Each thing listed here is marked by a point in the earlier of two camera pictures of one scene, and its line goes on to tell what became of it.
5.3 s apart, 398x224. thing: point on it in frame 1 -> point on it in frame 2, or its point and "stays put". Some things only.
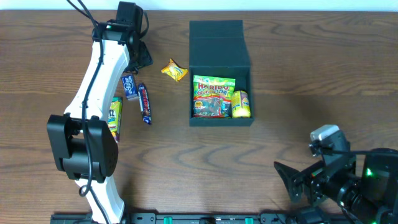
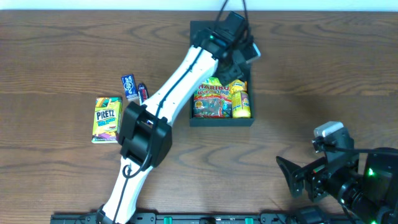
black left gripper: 142,57 -> 232,72
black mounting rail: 208,218 stays put
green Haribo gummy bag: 212,97 stays put
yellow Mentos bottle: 240,104 stays put
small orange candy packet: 175,71 -> 237,85
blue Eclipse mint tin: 130,86 stays put
